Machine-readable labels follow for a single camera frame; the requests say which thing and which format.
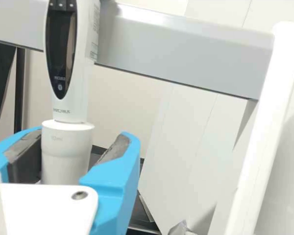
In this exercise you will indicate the pipette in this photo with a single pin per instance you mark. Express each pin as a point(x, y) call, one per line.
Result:
point(63, 151)

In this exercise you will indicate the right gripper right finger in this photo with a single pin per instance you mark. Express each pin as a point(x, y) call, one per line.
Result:
point(117, 181)

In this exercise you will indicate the white pipette stand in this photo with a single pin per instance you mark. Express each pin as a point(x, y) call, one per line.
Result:
point(186, 56)

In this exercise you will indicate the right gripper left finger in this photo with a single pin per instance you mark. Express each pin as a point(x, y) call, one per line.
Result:
point(19, 139)

